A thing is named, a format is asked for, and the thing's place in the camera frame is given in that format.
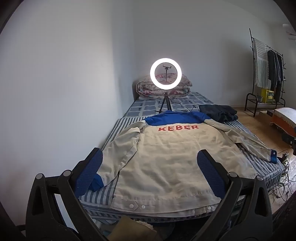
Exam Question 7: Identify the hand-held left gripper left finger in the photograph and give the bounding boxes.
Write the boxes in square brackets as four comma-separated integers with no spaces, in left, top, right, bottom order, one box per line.
[25,147,104,241]

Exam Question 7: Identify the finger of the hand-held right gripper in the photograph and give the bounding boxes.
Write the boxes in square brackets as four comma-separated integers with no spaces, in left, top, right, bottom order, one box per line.
[281,132,296,156]

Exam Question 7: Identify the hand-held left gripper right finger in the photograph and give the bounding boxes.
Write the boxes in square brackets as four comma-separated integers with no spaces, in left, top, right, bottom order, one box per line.
[196,149,273,241]

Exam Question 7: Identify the beige and blue jacket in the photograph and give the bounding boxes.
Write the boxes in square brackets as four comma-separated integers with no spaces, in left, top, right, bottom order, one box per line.
[96,111,278,219]

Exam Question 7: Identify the pile of dark clothes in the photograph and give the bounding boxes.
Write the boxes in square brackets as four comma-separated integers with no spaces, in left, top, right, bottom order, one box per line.
[199,104,238,123]

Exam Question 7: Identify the black metal clothes rack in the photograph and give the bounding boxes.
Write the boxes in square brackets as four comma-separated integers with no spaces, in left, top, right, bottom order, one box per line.
[245,28,287,117]

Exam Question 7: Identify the dark hanging clothes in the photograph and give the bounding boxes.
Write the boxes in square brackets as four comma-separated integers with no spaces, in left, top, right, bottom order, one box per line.
[267,49,285,103]

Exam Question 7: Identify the orange stool with white cover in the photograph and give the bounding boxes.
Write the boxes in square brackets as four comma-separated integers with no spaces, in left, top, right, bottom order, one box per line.
[269,107,296,135]

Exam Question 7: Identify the yellow box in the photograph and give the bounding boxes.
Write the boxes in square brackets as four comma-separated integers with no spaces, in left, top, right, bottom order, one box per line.
[261,89,275,103]

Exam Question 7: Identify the blue striped blanket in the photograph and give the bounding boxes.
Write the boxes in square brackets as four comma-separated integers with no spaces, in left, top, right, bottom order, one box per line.
[79,116,286,223]

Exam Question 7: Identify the tan cloth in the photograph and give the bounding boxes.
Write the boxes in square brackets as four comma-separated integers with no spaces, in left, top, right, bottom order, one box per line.
[108,215,163,241]

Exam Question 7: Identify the striped hanging towel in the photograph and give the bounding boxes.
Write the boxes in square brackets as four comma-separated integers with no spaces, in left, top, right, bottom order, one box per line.
[252,38,270,89]

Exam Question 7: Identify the black tripod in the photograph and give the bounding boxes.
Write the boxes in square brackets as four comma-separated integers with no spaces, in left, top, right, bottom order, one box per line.
[155,65,173,114]

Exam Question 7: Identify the checked blue grey bedsheet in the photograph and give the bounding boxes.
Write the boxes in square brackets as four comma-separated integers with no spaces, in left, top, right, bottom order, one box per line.
[122,92,216,120]

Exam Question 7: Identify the folded floral quilt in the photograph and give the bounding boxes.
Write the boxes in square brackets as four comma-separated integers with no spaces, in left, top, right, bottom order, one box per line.
[136,72,193,100]

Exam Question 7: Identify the tangle of cables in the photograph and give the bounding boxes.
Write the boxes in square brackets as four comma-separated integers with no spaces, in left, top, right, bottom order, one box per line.
[270,149,296,202]

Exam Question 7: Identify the black ring light cable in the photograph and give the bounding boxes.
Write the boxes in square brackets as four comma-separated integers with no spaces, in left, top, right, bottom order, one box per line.
[172,102,200,114]

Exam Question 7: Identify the white ring light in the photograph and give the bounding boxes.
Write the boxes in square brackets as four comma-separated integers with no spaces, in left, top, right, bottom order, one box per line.
[150,58,182,90]

